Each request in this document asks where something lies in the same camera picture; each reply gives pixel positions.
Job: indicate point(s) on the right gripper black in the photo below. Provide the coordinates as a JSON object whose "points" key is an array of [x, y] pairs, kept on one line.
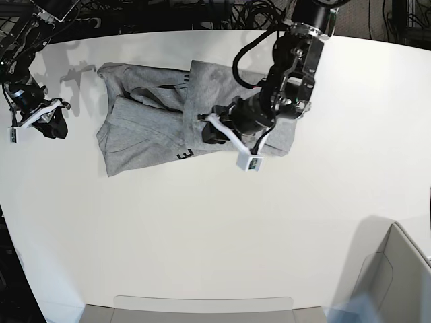
{"points": [[28, 98]]}

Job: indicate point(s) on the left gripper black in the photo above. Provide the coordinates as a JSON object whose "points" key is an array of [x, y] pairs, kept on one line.
{"points": [[243, 116]]}

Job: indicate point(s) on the grey T-shirt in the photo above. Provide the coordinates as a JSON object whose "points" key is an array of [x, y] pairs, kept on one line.
{"points": [[152, 112]]}

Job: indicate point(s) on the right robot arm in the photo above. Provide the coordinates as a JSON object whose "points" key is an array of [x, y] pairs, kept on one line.
{"points": [[33, 25]]}

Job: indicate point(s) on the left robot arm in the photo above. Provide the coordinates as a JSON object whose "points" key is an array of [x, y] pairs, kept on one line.
{"points": [[287, 89]]}

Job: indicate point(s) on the white power strip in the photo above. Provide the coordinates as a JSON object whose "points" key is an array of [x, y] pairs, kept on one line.
{"points": [[88, 22]]}

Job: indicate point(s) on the grey tray front edge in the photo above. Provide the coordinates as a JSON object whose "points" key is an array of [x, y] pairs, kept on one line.
{"points": [[150, 309]]}

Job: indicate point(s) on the grey bin right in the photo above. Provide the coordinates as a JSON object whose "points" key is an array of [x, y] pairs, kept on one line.
{"points": [[394, 283]]}

